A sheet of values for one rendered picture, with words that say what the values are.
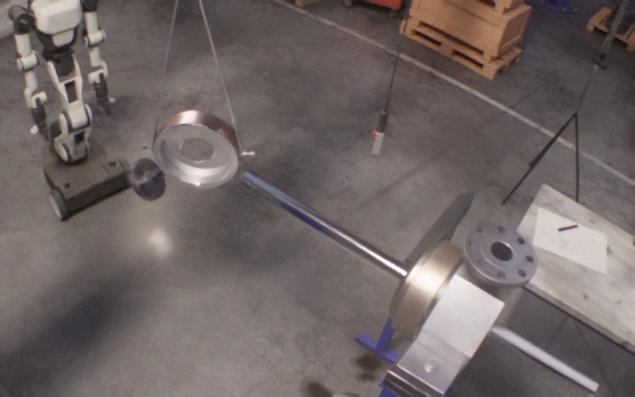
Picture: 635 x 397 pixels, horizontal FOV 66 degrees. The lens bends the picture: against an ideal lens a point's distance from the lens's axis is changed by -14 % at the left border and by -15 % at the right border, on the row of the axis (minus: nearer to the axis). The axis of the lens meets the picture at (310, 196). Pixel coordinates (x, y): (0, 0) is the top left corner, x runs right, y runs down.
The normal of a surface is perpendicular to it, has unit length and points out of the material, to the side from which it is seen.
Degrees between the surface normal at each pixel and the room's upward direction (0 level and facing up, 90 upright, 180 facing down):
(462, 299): 45
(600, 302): 0
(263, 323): 0
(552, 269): 0
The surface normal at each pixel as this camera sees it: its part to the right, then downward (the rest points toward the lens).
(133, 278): 0.13, -0.72
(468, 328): -0.33, -0.17
